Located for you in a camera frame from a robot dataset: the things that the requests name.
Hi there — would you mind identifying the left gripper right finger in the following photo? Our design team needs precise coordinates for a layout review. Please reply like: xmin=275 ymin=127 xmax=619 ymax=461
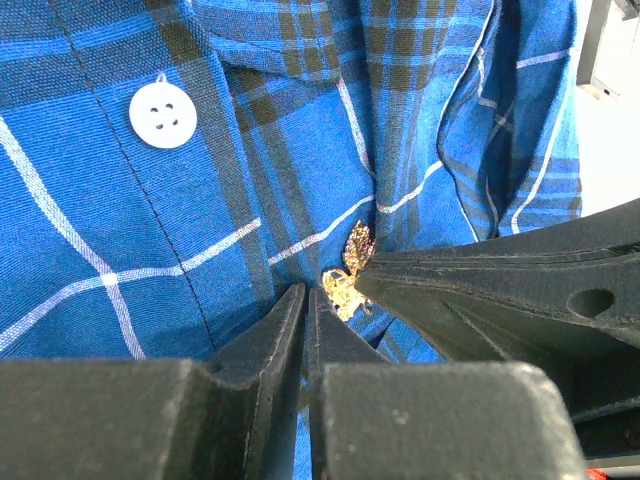
xmin=307 ymin=289 xmax=587 ymax=479

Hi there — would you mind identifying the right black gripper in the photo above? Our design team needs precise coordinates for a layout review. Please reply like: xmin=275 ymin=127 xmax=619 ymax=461
xmin=575 ymin=409 xmax=639 ymax=479

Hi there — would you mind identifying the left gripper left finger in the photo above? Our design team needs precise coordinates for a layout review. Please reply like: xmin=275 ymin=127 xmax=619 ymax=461
xmin=1 ymin=284 xmax=306 ymax=479

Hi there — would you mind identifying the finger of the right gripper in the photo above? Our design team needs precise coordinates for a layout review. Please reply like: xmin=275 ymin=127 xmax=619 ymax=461
xmin=356 ymin=201 xmax=639 ymax=422

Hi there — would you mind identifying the small gold pink brooch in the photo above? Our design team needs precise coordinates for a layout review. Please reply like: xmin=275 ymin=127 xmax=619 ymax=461
xmin=321 ymin=221 xmax=375 ymax=322

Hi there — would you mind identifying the brooch box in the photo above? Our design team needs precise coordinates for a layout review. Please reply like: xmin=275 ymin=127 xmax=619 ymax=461
xmin=576 ymin=1 xmax=639 ymax=102

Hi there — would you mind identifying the blue plaid shirt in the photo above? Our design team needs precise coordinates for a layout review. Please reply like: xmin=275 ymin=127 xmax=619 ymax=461
xmin=0 ymin=0 xmax=584 ymax=480

